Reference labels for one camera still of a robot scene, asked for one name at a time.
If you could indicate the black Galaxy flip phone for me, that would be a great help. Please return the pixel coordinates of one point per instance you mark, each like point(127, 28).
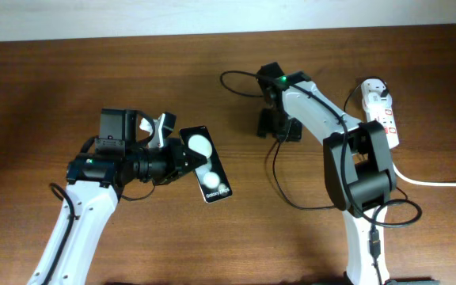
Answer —
point(212, 179)

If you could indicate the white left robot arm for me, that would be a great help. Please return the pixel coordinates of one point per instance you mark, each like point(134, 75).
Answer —
point(94, 187)

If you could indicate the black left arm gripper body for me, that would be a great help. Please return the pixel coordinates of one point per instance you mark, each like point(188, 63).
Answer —
point(161, 163)

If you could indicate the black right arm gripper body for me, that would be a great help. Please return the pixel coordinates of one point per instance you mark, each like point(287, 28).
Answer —
point(280, 126)

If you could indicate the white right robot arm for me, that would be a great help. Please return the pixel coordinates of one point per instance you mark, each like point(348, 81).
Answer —
point(358, 171)

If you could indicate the white USB charger plug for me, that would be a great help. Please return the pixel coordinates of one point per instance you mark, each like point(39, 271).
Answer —
point(376, 95)

